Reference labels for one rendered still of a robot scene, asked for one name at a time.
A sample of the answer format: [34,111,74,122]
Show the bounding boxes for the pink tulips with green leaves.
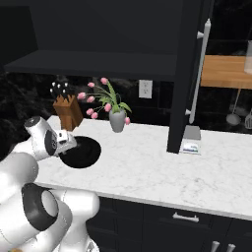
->
[76,77,133,126]

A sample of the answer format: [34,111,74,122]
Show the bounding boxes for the clear glass jar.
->
[243,40,252,76]

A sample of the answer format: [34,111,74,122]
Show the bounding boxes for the dark open wall cabinet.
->
[3,0,186,82]

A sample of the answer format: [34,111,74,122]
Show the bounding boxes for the hanging silver ladle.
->
[225,88,242,127]

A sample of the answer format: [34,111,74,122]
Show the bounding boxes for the dark base cabinet run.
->
[86,196,252,252]

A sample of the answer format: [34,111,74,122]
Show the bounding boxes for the dark cabinet door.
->
[165,0,215,155]

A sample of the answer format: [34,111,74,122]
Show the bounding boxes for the grey and white kitchen scale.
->
[179,125,202,156]

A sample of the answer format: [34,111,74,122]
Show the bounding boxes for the wooden wall shelf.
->
[200,54,252,91]

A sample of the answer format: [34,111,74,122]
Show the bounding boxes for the hanging silver spatula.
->
[244,108,252,130]

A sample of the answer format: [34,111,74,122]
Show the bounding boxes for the silver drawer handle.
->
[172,212,201,223]

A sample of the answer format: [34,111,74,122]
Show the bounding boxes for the wooden knife block with knives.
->
[49,82,85,133]

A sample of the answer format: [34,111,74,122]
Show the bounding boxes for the black bowl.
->
[59,135,102,169]

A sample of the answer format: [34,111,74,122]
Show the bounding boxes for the dark drawer front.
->
[142,204,214,252]

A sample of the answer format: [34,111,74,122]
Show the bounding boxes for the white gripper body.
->
[60,131,79,156]

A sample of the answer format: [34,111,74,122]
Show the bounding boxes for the long silver door handle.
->
[184,18,213,125]

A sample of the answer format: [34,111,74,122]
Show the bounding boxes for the white wall outlet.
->
[138,79,154,99]

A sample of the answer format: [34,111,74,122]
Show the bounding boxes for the grey vase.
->
[108,109,128,134]

